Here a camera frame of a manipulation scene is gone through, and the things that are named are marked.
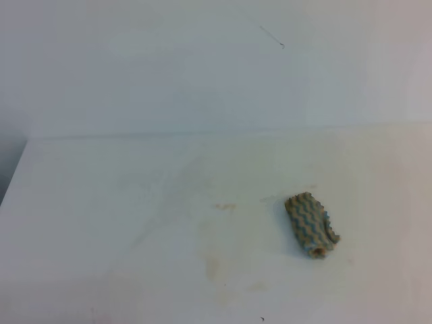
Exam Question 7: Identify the blue and tan zigzag rag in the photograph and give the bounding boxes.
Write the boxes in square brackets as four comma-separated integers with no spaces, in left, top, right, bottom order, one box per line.
[284,192,340,259]

